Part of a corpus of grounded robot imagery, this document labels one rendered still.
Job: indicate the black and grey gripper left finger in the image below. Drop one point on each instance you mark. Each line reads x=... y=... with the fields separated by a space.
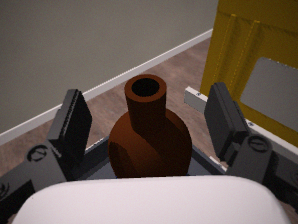
x=43 y=164

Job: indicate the grey tray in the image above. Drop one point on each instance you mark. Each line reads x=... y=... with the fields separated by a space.
x=96 y=164

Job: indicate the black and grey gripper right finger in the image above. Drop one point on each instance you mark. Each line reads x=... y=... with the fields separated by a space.
x=252 y=154

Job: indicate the brown bottle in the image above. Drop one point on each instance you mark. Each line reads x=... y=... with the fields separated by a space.
x=149 y=140

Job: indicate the yellow crate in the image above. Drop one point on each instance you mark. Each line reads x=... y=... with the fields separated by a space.
x=254 y=51

